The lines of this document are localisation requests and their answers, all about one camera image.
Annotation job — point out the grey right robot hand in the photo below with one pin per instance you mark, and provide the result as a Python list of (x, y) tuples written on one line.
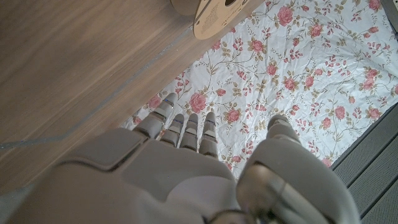
[(155, 180)]

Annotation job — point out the cardboard filament reel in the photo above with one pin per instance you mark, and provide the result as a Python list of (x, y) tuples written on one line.
[(211, 18)]

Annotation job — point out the floral backdrop cloth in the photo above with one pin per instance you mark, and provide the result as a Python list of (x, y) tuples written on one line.
[(311, 77)]

